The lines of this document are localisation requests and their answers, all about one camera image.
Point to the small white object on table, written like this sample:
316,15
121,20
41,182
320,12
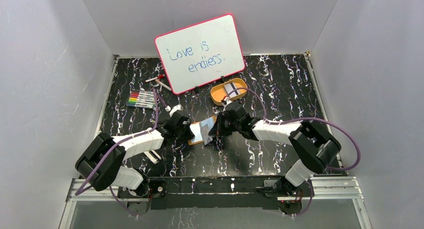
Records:
153,156

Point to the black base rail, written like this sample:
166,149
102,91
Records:
220,192

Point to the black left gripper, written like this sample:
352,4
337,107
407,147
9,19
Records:
188,130

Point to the red capped marker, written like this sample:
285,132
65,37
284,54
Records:
155,78

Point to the orange oval tray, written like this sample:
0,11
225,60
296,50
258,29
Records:
217,93

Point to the pink framed whiteboard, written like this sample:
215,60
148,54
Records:
202,53

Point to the pack of coloured markers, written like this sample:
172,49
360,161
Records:
141,99

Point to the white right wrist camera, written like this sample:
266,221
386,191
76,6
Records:
226,100

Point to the card with black stripe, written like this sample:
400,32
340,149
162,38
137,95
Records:
231,90

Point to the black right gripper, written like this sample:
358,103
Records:
217,129

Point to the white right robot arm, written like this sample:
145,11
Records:
315,146

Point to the white marker pen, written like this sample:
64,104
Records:
163,84

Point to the orange leather card holder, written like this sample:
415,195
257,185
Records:
201,131

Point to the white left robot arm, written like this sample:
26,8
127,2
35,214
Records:
101,164

